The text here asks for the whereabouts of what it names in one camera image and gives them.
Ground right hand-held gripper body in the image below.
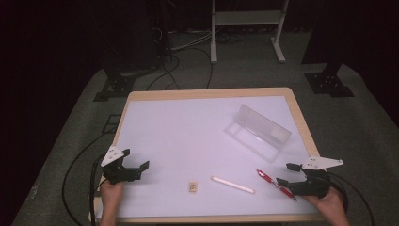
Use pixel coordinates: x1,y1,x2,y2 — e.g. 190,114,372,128
287,156,344,200

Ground white floor cables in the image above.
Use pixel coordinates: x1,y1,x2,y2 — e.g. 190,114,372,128
169,28,215,52

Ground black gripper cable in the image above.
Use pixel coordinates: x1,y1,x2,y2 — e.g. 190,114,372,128
88,154,107,226
327,179,350,215

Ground person's left hand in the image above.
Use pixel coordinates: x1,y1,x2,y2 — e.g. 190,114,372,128
99,180,125,213

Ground red pen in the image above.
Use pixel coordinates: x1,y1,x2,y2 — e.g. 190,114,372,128
256,169,297,202

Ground person's right hand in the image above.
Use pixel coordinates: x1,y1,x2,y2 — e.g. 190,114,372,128
302,187,346,218

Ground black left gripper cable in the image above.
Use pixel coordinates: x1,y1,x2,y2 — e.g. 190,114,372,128
88,154,107,226

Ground black wire frame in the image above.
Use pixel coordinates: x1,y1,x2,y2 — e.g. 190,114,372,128
102,114,122,135

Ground white pen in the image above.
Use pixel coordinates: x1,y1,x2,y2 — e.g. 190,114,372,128
210,175,256,195

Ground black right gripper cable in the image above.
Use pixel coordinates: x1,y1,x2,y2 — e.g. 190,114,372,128
327,179,350,215

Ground white table mat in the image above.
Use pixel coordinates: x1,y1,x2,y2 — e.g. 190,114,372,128
93,95,320,219

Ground black looped floor cable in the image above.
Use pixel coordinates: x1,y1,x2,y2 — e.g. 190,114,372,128
61,133,109,226
326,171,376,226

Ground black stand with base plate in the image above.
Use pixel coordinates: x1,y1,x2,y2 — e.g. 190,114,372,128
301,0,356,99
92,67,136,103

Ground clear plastic pencil case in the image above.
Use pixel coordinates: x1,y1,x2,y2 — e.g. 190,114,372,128
223,104,293,165

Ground white metal stand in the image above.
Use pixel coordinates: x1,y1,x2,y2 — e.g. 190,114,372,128
210,0,290,65

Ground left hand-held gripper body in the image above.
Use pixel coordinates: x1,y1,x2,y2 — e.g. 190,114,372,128
100,145,142,186

